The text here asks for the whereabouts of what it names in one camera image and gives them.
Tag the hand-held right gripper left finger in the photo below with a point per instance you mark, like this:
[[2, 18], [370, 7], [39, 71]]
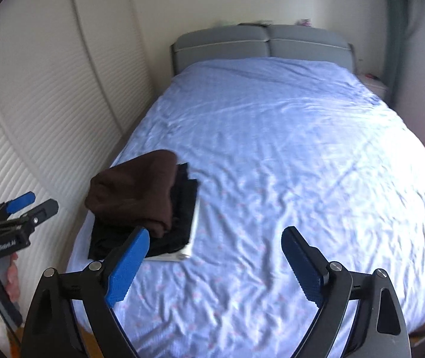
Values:
[[128, 268]]

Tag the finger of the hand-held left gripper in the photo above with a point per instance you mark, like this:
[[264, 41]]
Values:
[[44, 209], [20, 199]]

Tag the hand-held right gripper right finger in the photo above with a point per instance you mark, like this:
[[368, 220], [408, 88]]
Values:
[[304, 268]]

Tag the brown pants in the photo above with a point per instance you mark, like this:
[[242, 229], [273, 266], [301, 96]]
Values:
[[134, 190]]

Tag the grey padded headboard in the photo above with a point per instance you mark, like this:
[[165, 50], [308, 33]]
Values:
[[216, 44]]

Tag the bed with blue sheet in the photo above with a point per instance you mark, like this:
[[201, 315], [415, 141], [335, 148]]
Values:
[[272, 138]]

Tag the white folded garment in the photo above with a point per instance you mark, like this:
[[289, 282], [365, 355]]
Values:
[[193, 231]]

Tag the white nightstand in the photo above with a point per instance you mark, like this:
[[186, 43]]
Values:
[[378, 89]]

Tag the black folded garment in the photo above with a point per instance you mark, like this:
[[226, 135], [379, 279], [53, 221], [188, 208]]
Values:
[[182, 212]]

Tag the green curtain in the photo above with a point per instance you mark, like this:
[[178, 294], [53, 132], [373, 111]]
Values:
[[393, 44]]

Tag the white wardrobe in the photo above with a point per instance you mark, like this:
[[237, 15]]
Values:
[[48, 119]]

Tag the purple toy figure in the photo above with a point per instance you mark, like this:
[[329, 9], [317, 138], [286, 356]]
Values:
[[305, 22]]

